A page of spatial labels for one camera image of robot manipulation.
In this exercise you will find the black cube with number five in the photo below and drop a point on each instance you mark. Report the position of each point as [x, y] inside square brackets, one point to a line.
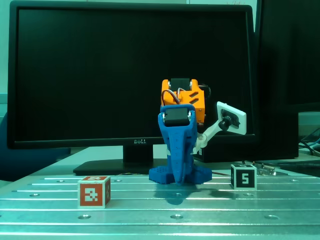
[243, 178]

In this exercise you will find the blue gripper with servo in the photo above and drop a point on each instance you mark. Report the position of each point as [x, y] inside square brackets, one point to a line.
[178, 140]

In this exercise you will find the small loose circuit board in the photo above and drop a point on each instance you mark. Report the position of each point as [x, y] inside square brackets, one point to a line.
[265, 171]

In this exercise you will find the aluminium slotted base plate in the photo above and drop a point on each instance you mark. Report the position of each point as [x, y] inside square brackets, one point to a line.
[160, 225]

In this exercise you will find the red cube with white pattern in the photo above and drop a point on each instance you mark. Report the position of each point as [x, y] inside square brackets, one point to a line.
[91, 195]

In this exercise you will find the black monitor without logo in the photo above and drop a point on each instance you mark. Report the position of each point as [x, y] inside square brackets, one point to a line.
[287, 50]

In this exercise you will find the black Dell monitor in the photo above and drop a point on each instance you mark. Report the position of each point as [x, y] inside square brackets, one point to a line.
[75, 75]

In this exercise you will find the blue and orange robot arm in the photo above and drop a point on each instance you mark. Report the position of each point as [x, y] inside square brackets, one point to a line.
[195, 105]

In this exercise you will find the black computer case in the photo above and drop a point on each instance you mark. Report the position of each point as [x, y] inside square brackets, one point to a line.
[275, 145]

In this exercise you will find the white camera mount with board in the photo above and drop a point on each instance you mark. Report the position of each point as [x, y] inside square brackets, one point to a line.
[241, 117]

